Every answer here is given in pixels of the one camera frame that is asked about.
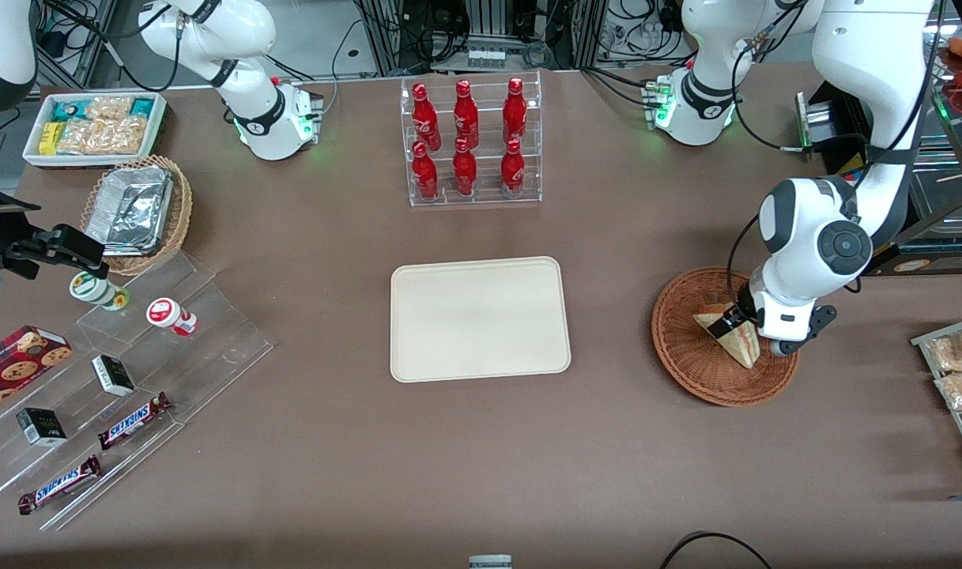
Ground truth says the triangular sandwich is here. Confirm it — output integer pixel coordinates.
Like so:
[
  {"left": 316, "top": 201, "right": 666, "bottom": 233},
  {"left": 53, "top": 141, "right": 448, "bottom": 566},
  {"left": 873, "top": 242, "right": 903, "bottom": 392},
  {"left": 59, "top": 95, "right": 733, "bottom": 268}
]
[{"left": 692, "top": 307, "right": 763, "bottom": 371}]

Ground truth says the brown round wicker basket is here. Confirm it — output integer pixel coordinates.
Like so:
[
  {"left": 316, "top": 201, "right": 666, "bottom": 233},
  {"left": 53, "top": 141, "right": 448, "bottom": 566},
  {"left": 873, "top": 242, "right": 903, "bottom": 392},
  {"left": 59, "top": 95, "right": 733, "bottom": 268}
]
[{"left": 651, "top": 266, "right": 801, "bottom": 409}]

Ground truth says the light wicker basket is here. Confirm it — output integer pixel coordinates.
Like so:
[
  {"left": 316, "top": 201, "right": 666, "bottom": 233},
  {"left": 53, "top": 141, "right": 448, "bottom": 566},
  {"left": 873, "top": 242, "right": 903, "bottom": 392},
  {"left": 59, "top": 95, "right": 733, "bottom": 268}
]
[{"left": 80, "top": 155, "right": 194, "bottom": 277}]

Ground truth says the tray of packaged snacks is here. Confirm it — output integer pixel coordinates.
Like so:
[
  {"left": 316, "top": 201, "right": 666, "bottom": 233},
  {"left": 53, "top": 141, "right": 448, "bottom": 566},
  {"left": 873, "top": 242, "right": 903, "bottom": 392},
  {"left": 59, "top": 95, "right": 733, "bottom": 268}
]
[{"left": 911, "top": 315, "right": 962, "bottom": 483}]

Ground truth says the cream plastic serving tray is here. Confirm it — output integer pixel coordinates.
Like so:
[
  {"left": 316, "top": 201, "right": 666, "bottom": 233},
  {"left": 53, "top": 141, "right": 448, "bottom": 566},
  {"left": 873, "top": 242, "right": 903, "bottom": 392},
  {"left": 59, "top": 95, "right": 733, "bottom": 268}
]
[{"left": 390, "top": 256, "right": 572, "bottom": 384}]

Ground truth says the silver foil wrapped package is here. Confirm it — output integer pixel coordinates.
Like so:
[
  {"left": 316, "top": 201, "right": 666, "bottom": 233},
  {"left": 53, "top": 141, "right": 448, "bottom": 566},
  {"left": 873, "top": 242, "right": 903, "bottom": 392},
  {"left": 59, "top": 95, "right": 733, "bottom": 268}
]
[
  {"left": 93, "top": 166, "right": 173, "bottom": 246},
  {"left": 85, "top": 225, "right": 161, "bottom": 256}
]

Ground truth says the green sunflower yogurt cup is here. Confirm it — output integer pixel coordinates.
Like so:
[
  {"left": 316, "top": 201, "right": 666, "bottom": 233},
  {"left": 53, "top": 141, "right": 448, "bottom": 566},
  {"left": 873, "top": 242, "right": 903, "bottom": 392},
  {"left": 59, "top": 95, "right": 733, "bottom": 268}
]
[{"left": 70, "top": 271, "right": 130, "bottom": 311}]

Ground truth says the white rectangular snack bin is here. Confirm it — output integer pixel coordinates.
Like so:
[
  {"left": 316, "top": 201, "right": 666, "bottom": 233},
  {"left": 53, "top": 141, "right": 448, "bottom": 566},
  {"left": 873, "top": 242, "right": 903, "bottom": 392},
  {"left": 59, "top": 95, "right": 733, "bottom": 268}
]
[{"left": 22, "top": 91, "right": 168, "bottom": 169}]

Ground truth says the red strawberry yogurt cup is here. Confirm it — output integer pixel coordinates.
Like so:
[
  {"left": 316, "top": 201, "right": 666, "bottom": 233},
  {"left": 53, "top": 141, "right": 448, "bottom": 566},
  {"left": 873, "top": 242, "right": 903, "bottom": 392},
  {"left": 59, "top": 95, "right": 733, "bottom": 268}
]
[{"left": 146, "top": 297, "right": 198, "bottom": 337}]

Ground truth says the large clear cracker bag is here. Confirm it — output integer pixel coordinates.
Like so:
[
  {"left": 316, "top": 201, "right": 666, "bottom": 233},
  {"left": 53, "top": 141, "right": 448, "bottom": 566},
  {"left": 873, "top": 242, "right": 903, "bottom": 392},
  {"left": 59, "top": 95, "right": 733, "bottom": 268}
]
[{"left": 58, "top": 117, "right": 151, "bottom": 156}]

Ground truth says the red tartan cookie box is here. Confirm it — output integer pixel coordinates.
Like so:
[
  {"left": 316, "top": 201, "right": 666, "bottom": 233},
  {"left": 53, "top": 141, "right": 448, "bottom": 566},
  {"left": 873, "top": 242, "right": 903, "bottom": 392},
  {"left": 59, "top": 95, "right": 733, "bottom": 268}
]
[{"left": 0, "top": 325, "right": 74, "bottom": 420}]

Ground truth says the small black carton box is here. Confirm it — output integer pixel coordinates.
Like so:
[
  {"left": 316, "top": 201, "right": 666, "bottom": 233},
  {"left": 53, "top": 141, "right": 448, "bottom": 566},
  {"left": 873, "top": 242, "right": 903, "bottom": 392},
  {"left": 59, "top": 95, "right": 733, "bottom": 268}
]
[
  {"left": 16, "top": 407, "right": 69, "bottom": 448},
  {"left": 91, "top": 354, "right": 137, "bottom": 398}
]

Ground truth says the small clear cracker bag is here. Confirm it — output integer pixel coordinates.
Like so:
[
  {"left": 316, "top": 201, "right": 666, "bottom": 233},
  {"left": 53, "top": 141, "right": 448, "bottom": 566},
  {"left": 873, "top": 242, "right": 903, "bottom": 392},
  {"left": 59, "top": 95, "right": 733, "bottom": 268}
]
[{"left": 85, "top": 95, "right": 134, "bottom": 121}]

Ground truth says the clear acrylic stepped shelf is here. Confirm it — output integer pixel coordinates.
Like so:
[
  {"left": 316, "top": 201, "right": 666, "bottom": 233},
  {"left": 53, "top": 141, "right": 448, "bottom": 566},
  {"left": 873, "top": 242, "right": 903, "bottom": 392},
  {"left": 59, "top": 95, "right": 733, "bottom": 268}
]
[{"left": 0, "top": 250, "right": 275, "bottom": 533}]

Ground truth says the Snickers chocolate bar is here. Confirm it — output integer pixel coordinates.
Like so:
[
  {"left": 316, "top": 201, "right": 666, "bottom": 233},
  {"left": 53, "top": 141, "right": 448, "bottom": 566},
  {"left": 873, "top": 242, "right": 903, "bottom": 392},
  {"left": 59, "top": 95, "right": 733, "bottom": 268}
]
[
  {"left": 97, "top": 392, "right": 174, "bottom": 451},
  {"left": 17, "top": 454, "right": 103, "bottom": 516}
]

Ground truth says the black food warmer machine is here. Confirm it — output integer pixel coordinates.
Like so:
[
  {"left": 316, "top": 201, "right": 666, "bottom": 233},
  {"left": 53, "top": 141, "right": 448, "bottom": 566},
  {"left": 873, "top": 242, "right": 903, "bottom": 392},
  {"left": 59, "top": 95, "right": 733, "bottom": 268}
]
[{"left": 797, "top": 0, "right": 962, "bottom": 277}]

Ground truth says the red cola bottle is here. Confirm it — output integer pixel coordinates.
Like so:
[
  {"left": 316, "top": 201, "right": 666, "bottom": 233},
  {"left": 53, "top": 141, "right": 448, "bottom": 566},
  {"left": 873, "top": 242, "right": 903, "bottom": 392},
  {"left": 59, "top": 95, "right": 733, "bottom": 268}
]
[
  {"left": 411, "top": 82, "right": 440, "bottom": 147},
  {"left": 503, "top": 77, "right": 528, "bottom": 143},
  {"left": 454, "top": 79, "right": 480, "bottom": 147},
  {"left": 500, "top": 138, "right": 526, "bottom": 197},
  {"left": 452, "top": 138, "right": 478, "bottom": 197},
  {"left": 412, "top": 141, "right": 440, "bottom": 201}
]

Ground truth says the clear acrylic bottle rack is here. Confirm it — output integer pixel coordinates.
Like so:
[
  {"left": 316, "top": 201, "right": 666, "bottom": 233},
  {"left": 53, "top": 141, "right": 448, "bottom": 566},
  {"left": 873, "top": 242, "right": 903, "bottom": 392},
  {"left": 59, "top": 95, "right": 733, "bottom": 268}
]
[{"left": 400, "top": 70, "right": 543, "bottom": 208}]

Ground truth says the metal equipment rack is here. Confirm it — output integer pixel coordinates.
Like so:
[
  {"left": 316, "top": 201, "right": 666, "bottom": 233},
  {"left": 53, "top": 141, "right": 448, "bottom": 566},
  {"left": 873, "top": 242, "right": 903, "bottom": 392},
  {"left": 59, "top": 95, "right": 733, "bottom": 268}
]
[{"left": 353, "top": 0, "right": 608, "bottom": 76}]

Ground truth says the black looped table cable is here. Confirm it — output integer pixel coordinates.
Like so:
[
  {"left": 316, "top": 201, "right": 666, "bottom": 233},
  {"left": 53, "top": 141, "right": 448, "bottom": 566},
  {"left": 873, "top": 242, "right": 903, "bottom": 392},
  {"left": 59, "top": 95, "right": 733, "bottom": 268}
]
[{"left": 658, "top": 530, "right": 774, "bottom": 569}]

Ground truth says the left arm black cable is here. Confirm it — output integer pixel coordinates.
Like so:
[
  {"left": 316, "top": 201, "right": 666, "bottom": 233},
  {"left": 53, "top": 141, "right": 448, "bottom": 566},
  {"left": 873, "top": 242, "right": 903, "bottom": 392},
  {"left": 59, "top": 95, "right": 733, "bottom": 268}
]
[{"left": 726, "top": 0, "right": 948, "bottom": 317}]

